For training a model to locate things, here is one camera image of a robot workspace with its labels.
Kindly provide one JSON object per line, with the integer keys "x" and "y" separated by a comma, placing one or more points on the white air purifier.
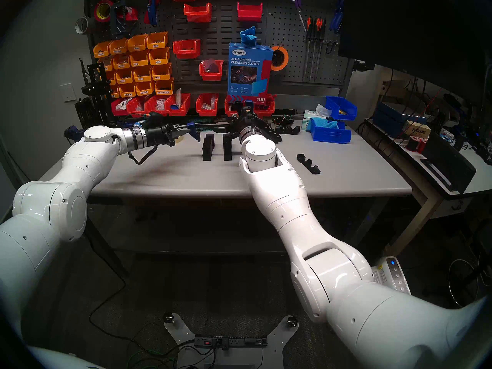
{"x": 392, "y": 272}

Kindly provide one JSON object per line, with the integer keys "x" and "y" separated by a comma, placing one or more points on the green cutting mat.
{"x": 200, "y": 121}

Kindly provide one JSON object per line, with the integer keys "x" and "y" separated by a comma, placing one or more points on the blue red hand tool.
{"x": 152, "y": 7}

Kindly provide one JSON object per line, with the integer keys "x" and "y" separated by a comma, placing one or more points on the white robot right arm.
{"x": 346, "y": 287}

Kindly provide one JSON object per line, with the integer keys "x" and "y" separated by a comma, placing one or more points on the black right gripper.
{"x": 251, "y": 122}

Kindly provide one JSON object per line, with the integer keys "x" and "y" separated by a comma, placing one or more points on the brown cardboard box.
{"x": 417, "y": 130}

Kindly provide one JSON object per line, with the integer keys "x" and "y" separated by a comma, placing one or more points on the white wall switch plate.
{"x": 69, "y": 92}

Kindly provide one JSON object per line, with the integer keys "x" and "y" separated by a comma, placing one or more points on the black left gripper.
{"x": 159, "y": 135}

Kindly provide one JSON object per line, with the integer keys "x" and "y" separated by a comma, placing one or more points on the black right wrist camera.
{"x": 246, "y": 113}

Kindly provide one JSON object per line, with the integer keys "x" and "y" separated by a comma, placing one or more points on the dark blue crate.
{"x": 388, "y": 120}

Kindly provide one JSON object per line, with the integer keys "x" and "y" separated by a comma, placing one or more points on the black press stand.
{"x": 94, "y": 99}

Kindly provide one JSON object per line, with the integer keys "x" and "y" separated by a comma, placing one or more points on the orange tape roll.
{"x": 280, "y": 48}

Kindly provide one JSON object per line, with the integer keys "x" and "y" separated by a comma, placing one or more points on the dark grey clamp tool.
{"x": 118, "y": 16}

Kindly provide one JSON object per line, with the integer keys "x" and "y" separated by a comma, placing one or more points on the blue microfiber cloth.
{"x": 248, "y": 35}

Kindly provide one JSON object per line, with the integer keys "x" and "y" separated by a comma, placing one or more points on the blue cleaning cloths box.
{"x": 248, "y": 76}

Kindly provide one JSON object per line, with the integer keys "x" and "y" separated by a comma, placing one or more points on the red yellow tape roll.
{"x": 98, "y": 9}

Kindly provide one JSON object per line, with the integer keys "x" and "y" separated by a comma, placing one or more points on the orange storage bin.
{"x": 139, "y": 59}
{"x": 102, "y": 50}
{"x": 142, "y": 74}
{"x": 157, "y": 41}
{"x": 137, "y": 44}
{"x": 159, "y": 57}
{"x": 111, "y": 78}
{"x": 145, "y": 89}
{"x": 121, "y": 62}
{"x": 124, "y": 77}
{"x": 118, "y": 47}
{"x": 127, "y": 90}
{"x": 161, "y": 72}
{"x": 107, "y": 64}
{"x": 115, "y": 91}
{"x": 164, "y": 87}

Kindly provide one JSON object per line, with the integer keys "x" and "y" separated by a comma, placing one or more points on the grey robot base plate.
{"x": 180, "y": 333}

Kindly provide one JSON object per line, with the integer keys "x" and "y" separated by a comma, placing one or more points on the black stepped printed piece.
{"x": 208, "y": 147}

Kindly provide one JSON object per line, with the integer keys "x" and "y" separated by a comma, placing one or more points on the white paper packet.
{"x": 178, "y": 97}

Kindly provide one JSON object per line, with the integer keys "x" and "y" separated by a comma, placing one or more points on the blue bar clamp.
{"x": 194, "y": 130}

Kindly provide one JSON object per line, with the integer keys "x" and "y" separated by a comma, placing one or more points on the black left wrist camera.
{"x": 153, "y": 120}

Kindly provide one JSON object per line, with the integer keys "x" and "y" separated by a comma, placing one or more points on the black keyboard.
{"x": 447, "y": 160}

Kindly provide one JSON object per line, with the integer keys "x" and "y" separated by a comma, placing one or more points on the grey duct tape roll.
{"x": 88, "y": 23}

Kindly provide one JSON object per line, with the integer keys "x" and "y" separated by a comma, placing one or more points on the black printed bracket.
{"x": 308, "y": 164}

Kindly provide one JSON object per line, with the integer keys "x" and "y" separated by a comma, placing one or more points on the side desk with beige legs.
{"x": 480, "y": 180}

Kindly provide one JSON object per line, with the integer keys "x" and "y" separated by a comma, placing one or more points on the black lumpy printed part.
{"x": 292, "y": 130}

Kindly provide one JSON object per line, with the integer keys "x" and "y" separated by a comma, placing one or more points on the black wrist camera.
{"x": 153, "y": 120}
{"x": 246, "y": 113}

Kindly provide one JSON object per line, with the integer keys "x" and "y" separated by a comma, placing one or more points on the black notched printed block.
{"x": 276, "y": 137}

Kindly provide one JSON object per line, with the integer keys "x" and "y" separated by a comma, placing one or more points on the black stool base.
{"x": 480, "y": 272}

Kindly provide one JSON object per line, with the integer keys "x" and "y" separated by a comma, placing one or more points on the small blue vise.
{"x": 73, "y": 133}

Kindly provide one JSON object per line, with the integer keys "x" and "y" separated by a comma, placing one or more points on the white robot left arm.
{"x": 57, "y": 206}

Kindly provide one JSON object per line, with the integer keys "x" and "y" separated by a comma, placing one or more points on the metal hanging hook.
{"x": 331, "y": 45}

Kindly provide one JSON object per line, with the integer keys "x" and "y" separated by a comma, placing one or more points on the green white tissue box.
{"x": 307, "y": 120}

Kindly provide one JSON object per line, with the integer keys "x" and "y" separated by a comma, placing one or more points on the black tape roll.
{"x": 221, "y": 129}

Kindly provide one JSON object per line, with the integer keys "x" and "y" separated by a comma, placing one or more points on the light blue folded cloth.
{"x": 326, "y": 124}

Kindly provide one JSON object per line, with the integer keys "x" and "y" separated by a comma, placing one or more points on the black module green circuit board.
{"x": 284, "y": 120}

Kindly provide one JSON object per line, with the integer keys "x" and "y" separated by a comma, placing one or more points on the blue storage bin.
{"x": 348, "y": 113}
{"x": 330, "y": 135}

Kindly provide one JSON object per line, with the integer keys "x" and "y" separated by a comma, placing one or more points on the black monitor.
{"x": 415, "y": 26}

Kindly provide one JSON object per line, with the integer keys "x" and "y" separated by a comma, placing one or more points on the dark grey tool wall panel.
{"x": 230, "y": 30}

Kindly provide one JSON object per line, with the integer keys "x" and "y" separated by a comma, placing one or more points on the black tall printed piece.
{"x": 227, "y": 147}

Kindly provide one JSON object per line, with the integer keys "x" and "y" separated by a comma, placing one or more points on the black floor power strip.
{"x": 230, "y": 341}

